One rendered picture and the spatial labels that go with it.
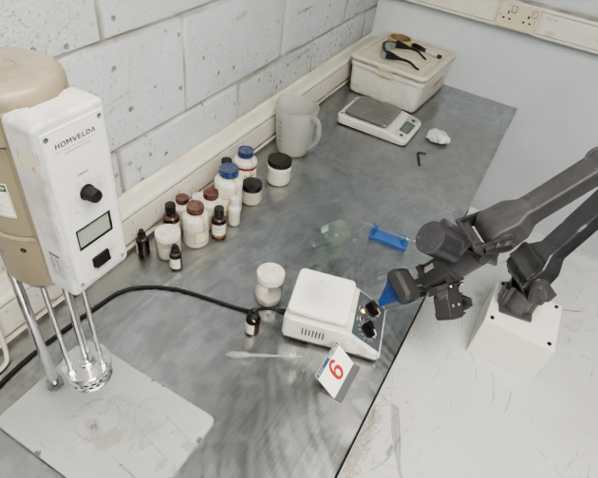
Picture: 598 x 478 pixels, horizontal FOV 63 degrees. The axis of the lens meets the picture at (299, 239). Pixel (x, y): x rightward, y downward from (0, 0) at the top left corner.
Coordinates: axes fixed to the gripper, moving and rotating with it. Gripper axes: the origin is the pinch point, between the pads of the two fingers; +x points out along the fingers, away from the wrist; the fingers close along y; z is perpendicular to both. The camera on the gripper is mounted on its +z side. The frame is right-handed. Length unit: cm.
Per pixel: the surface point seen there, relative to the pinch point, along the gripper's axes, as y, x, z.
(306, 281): -10.4, 13.3, -10.8
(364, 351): -5.6, 11.0, 6.4
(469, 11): 95, -20, -96
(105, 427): -48, 33, 3
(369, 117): 53, 15, -68
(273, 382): -21.1, 21.3, 5.5
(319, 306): -12.0, 11.3, -4.3
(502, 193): 139, 20, -44
